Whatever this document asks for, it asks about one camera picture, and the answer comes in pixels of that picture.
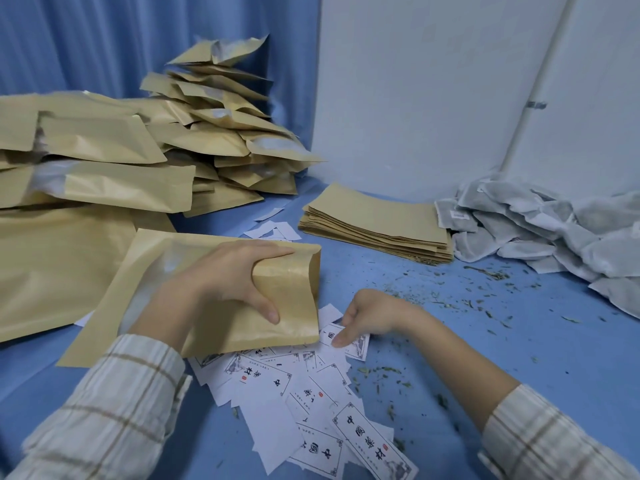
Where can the person's right hand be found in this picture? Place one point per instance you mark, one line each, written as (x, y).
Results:
(380, 312)

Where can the person's left hand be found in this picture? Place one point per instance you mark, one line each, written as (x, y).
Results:
(225, 274)

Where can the white printed card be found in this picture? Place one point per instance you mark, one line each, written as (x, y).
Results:
(360, 347)

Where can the kraft paper pouch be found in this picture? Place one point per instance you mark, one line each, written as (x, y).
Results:
(295, 304)

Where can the stack of kraft pouches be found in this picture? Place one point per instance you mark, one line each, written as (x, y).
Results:
(380, 214)

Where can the white paper labels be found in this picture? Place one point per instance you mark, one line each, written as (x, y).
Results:
(280, 404)

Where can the pile of kraft pouches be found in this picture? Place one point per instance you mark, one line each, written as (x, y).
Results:
(75, 254)

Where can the pile of white tea bags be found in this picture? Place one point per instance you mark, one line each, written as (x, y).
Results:
(550, 224)

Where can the person's left forearm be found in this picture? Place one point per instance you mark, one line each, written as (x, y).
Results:
(110, 404)

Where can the person's right forearm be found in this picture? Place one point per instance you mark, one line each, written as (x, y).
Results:
(500, 394)

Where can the blue table cover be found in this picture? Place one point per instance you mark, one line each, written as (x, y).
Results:
(550, 369)

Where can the grey pipe clamp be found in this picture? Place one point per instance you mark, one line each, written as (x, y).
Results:
(536, 104)

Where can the blue curtain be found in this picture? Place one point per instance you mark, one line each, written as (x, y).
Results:
(100, 39)

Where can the white wall pipe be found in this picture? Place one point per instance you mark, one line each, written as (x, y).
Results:
(545, 69)

